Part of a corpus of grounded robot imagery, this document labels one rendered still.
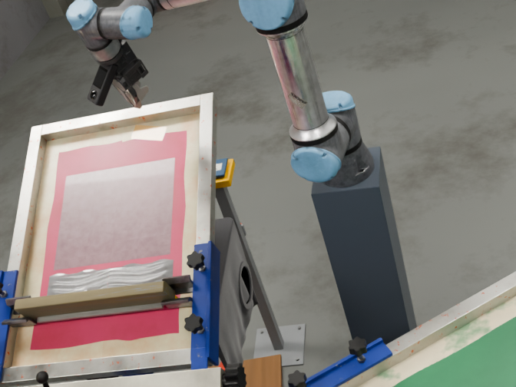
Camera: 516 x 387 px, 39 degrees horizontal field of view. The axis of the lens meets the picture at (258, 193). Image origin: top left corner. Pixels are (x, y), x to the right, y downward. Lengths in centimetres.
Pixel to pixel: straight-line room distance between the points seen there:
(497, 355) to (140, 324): 86
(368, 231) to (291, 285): 148
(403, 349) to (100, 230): 87
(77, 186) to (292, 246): 169
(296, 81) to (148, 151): 64
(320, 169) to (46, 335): 83
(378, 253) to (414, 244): 144
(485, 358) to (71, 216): 116
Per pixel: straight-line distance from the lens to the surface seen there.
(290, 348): 319
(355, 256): 208
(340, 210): 197
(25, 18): 733
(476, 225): 356
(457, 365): 180
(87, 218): 211
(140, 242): 200
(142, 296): 182
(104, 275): 199
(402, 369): 181
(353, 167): 191
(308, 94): 167
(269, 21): 155
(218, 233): 232
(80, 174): 220
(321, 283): 342
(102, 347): 193
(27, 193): 222
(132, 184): 210
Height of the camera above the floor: 237
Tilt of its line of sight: 36 degrees down
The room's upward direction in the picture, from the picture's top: 19 degrees counter-clockwise
